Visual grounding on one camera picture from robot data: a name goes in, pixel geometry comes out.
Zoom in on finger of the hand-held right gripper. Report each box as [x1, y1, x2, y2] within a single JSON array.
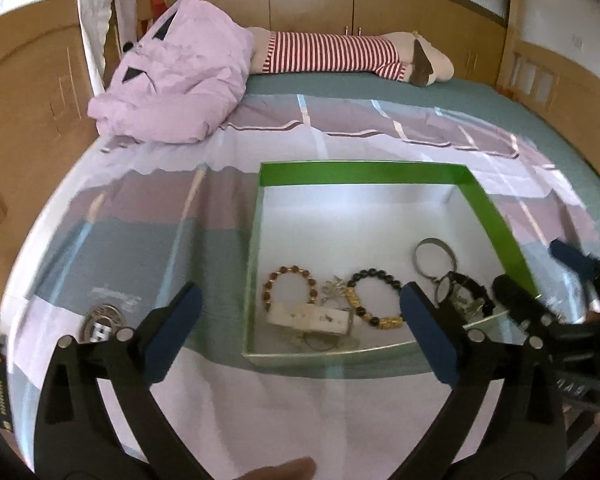
[[492, 274, 556, 327], [549, 239, 600, 287]]

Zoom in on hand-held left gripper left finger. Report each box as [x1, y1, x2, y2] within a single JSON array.
[[32, 281, 204, 480]]

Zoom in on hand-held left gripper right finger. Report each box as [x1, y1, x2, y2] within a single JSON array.
[[395, 281, 568, 480]]

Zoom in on black wrist watch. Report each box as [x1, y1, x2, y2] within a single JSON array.
[[432, 270, 498, 319]]

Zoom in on silver bangle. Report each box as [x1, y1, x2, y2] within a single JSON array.
[[413, 238, 458, 279]]

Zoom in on black and gold bead bracelet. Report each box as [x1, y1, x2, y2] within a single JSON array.
[[346, 269, 406, 330]]

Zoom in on brown bead bracelet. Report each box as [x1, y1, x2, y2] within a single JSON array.
[[262, 265, 321, 313]]

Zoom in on clear crystal bracelet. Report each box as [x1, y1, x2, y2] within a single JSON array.
[[322, 276, 354, 306]]

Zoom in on green cardboard box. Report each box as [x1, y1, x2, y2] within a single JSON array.
[[241, 161, 541, 361]]

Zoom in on person's left hand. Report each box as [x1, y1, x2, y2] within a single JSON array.
[[242, 457, 317, 480]]

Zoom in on patchwork bedsheet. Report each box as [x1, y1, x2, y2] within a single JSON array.
[[0, 92, 600, 480]]

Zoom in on teal bed cover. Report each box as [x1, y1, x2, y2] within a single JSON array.
[[240, 72, 600, 201]]

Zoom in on black yellow patterned object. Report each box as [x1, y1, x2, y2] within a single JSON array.
[[0, 345, 14, 433]]

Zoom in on pink quilt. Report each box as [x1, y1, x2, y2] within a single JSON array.
[[87, 0, 257, 145]]

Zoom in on wooden headboard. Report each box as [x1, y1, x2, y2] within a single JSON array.
[[0, 20, 106, 233]]

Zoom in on white towel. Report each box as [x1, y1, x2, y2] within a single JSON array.
[[76, 0, 116, 97]]

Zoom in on striped plush toy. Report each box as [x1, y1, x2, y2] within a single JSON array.
[[245, 30, 455, 87]]

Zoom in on grey towel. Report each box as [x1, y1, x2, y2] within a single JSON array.
[[111, 0, 140, 44]]

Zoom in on silver coil bracelet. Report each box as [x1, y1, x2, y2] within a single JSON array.
[[80, 305, 124, 344]]

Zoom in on thin silver ring bracelet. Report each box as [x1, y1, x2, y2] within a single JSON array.
[[300, 332, 362, 353]]

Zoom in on wooden wall cabinets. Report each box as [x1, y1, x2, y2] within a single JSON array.
[[165, 0, 511, 86]]

